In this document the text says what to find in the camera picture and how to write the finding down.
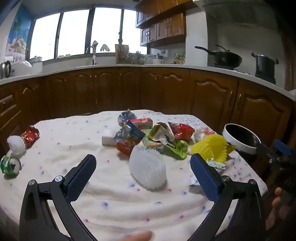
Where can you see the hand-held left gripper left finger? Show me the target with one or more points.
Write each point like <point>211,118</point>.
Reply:
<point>81,173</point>

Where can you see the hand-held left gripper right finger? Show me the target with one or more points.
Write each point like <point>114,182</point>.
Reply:
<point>205,176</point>

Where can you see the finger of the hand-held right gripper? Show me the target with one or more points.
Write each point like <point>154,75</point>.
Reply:
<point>283,147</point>
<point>266,151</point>

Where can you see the white bowl with dark inside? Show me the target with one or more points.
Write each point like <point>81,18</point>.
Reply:
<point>242,139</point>

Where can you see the large white foam fruit net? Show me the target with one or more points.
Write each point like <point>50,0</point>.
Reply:
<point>148,169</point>

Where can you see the green drink carton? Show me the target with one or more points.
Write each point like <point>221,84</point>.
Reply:
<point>150,142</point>

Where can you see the person's right hand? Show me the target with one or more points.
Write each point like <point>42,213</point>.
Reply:
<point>277,204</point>

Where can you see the person's left hand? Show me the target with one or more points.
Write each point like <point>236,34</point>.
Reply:
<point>138,237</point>

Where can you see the crumpled white paper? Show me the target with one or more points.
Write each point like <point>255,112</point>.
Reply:
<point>217,165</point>

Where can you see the yellow foam fruit net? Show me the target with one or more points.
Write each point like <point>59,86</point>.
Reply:
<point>212,146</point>

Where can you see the white dotted tablecloth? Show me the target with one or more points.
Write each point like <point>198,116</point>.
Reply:
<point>69,143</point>

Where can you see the bright green snack packet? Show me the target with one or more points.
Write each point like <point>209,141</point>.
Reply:
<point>178,148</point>

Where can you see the white sponge block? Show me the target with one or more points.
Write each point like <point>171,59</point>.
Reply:
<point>107,140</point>

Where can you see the white plastic wrapper red print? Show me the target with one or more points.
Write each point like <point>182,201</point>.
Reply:
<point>203,133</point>

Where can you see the orange snack wrapper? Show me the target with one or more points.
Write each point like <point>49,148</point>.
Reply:
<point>123,147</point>

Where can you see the red crumpled snack bag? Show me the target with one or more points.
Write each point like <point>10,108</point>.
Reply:
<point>182,131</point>

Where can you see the blue snack packet silver inside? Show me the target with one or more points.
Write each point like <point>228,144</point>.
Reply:
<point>124,134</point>

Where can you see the red foil wrapper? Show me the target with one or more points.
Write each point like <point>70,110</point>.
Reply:
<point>31,135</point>

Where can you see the yellow green torn packet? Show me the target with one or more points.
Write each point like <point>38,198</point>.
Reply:
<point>159,131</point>

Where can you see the small white foam fruit net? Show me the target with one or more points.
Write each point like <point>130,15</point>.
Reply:
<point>16,144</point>

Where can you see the crushed green drink can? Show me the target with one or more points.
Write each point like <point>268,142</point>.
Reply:
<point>9,165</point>

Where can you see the crumpled blue wrapper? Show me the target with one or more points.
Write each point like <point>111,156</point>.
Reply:
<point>127,114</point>

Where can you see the red and white carton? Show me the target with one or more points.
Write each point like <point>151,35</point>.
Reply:
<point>141,122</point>

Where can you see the black stock pot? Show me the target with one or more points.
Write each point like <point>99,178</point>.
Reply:
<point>264,66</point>

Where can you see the brown wooden lower cabinets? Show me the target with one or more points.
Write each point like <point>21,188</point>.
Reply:
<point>161,90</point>

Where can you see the brown wooden cabinets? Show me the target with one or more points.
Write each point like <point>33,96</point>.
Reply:
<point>166,25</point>
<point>161,90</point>

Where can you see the black wok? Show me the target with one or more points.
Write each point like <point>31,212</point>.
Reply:
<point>226,59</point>

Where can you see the grey lidded pot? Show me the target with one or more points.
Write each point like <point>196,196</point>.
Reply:
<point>36,64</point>

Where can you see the group of spice jars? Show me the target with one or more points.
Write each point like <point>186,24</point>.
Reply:
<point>179,59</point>

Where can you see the sink faucet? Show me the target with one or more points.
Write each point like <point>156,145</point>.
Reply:
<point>93,54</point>

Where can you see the white rice cooker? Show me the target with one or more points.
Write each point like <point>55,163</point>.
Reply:
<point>20,68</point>

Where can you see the wooden cutting board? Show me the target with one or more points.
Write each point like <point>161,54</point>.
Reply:
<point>121,53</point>

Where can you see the small steel pot with lid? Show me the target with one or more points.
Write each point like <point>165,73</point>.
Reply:
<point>158,56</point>

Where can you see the steel kettle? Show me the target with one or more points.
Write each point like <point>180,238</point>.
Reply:
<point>5,69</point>

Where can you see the range hood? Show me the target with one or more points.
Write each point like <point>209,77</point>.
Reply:
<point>242,11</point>

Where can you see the kitchen window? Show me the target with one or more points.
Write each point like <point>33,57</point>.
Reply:
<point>71,32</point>

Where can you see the brown wooden upper cabinets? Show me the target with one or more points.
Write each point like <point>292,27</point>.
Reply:
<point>166,25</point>

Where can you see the wall poster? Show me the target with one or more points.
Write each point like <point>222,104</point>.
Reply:
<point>18,34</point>

